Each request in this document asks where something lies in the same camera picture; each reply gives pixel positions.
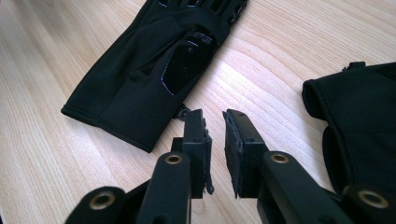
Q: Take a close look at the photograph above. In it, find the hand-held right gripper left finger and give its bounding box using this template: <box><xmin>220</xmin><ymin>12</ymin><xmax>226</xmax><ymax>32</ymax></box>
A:
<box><xmin>171</xmin><ymin>108</ymin><xmax>216</xmax><ymax>200</ymax></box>

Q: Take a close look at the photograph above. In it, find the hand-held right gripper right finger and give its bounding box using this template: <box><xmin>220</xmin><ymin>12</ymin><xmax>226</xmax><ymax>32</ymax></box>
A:
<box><xmin>221</xmin><ymin>108</ymin><xmax>270</xmax><ymax>200</ymax></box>

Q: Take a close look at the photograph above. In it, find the black glove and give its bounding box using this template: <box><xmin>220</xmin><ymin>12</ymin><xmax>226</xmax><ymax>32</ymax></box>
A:
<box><xmin>60</xmin><ymin>0</ymin><xmax>249</xmax><ymax>154</ymax></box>
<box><xmin>301</xmin><ymin>61</ymin><xmax>396</xmax><ymax>200</ymax></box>

